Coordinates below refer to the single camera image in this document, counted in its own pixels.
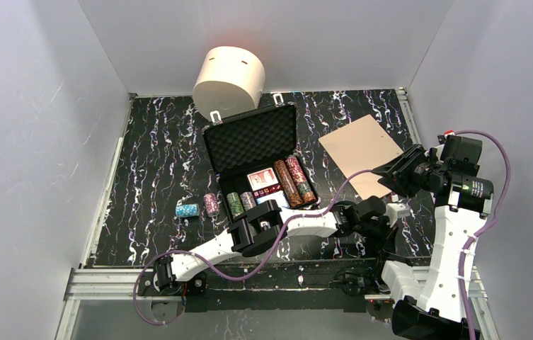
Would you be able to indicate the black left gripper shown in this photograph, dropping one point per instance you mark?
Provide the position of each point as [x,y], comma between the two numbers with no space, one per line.
[385,236]

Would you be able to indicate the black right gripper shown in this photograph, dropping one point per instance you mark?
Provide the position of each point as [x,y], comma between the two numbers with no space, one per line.
[402,170]

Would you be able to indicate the blue card deck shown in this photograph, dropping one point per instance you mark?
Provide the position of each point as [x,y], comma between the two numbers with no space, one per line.
[277,196]

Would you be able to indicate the pink chip stack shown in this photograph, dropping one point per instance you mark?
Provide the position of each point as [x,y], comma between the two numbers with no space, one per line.
[211,205]

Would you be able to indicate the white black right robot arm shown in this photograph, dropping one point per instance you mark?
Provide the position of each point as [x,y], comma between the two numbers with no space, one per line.
[463,202]

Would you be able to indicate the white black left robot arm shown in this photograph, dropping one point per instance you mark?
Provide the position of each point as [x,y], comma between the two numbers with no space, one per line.
[258,231]

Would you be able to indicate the beige rectangular board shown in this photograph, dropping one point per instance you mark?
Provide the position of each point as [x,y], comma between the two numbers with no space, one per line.
[359,145]

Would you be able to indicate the red white chip stack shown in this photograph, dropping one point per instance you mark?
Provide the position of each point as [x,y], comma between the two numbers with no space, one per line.
[300,180]

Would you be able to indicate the red dice in case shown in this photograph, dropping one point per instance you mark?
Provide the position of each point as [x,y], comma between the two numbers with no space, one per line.
[267,191]

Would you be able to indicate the red card deck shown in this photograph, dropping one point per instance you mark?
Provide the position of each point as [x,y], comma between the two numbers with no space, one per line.
[262,179]

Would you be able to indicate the blue orange chip stack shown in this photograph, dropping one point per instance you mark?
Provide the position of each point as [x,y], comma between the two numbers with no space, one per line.
[247,200]

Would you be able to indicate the black poker chip case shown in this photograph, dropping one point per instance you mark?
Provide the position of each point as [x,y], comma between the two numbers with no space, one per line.
[252,141]

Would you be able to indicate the green chip stack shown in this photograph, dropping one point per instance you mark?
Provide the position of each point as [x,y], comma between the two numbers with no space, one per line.
[235,204]

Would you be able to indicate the light blue chip stack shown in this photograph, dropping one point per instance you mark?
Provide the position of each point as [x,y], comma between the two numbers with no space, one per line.
[187,210]

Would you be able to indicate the white cylindrical lamp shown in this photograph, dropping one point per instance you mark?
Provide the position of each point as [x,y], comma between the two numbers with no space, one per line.
[230,81]

